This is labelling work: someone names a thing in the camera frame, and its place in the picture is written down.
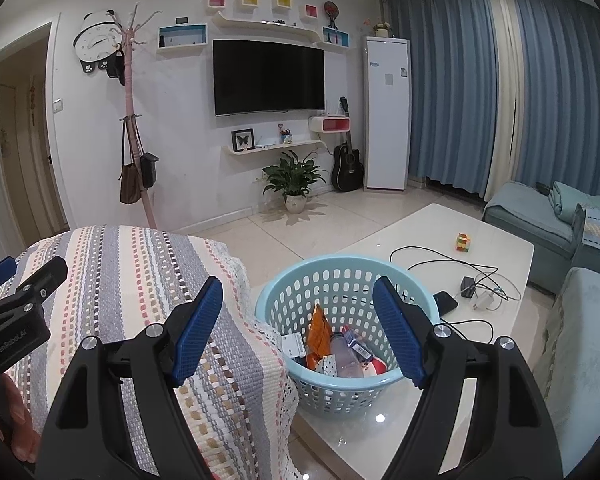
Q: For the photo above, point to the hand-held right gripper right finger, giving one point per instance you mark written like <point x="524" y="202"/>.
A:
<point x="397" y="335"/>

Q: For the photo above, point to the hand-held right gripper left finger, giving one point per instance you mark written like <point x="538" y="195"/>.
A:
<point x="197" y="335"/>

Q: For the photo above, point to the light blue plastic basket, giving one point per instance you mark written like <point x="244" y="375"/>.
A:
<point x="340" y="406"/>

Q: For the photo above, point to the person's left hand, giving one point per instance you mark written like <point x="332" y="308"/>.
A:
<point x="17" y="420"/>

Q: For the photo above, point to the blue and red packet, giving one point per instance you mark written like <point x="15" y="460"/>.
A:
<point x="357" y="344"/>

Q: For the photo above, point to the clear plastic bottle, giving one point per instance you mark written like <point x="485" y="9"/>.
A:
<point x="347" y="360"/>

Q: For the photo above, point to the black phone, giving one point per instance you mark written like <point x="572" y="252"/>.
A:
<point x="445" y="302"/>

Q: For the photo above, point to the orange snack packet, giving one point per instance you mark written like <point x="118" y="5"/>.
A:
<point x="320" y="335"/>

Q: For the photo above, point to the patterned white packet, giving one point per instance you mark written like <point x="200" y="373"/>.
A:
<point x="326" y="366"/>

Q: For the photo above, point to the black charger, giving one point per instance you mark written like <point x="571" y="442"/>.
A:
<point x="468" y="286"/>

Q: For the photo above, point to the striped woven blanket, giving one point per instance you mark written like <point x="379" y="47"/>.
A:
<point x="130" y="270"/>

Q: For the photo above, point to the white charger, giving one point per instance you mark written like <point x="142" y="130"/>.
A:
<point x="486" y="300"/>

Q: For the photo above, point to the colourful puzzle cube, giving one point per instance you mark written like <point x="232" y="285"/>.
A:
<point x="463" y="242"/>

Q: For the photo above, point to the wooden door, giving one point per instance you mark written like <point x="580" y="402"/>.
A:
<point x="25" y="160"/>

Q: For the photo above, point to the brown hanging bag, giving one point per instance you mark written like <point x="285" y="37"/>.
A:
<point x="129" y="185"/>

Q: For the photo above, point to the black hanging bag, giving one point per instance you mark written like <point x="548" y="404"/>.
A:
<point x="149" y="170"/>

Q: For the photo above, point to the teal sofa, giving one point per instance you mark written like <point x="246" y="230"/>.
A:
<point x="520" y="215"/>

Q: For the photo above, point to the black acoustic guitar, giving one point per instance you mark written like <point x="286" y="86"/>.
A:
<point x="347" y="167"/>

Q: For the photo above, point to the grey-green sofa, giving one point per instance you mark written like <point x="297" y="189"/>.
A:
<point x="580" y="350"/>

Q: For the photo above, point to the green potted plant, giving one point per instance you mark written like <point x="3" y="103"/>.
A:
<point x="292" y="175"/>

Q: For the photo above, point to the framed butterfly picture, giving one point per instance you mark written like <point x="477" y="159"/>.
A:
<point x="243" y="140"/>

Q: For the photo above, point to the white standing air conditioner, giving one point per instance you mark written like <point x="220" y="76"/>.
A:
<point x="387" y="135"/>

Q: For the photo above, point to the black remote control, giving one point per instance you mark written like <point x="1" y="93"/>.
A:
<point x="543" y="189"/>

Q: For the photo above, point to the pink coat rack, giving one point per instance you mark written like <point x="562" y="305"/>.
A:
<point x="129" y="95"/>

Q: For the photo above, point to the pink and white box shelf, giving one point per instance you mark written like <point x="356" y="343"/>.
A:
<point x="330" y="125"/>

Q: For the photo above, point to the folded teal blanket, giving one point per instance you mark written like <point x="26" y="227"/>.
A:
<point x="572" y="200"/>

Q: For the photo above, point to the small black hanging pouch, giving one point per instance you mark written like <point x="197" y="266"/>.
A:
<point x="115" y="67"/>

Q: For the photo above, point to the cream curtain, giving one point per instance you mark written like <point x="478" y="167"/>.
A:
<point x="505" y="110"/>

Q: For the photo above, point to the blue curtain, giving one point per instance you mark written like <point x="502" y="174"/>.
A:
<point x="570" y="110"/>
<point x="445" y="85"/>

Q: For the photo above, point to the wide blue box shelf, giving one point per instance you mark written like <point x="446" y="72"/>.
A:
<point x="182" y="39"/>

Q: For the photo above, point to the small blue box shelf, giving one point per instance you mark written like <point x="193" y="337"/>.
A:
<point x="336" y="36"/>

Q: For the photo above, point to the small flower pot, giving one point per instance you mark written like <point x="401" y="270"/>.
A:
<point x="381" y="30"/>

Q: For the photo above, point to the round red decorative fan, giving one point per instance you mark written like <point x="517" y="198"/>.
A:
<point x="332" y="10"/>

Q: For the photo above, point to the white light switch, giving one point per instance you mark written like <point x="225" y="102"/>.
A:
<point x="57" y="106"/>

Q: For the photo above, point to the white curved wall shelf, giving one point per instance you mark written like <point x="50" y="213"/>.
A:
<point x="270" y="149"/>

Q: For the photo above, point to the panda wall clock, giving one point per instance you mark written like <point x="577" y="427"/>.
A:
<point x="95" y="42"/>

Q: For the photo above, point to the black wall television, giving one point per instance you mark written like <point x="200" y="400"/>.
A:
<point x="270" y="77"/>

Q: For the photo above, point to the white wavy wall shelf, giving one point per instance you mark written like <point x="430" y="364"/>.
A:
<point x="260" y="24"/>

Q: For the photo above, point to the red wall cube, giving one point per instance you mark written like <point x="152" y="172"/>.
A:
<point x="311" y="11"/>
<point x="216" y="0"/>

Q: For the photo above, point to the yellow wall cube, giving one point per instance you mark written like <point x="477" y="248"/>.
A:
<point x="283" y="2"/>
<point x="250" y="0"/>

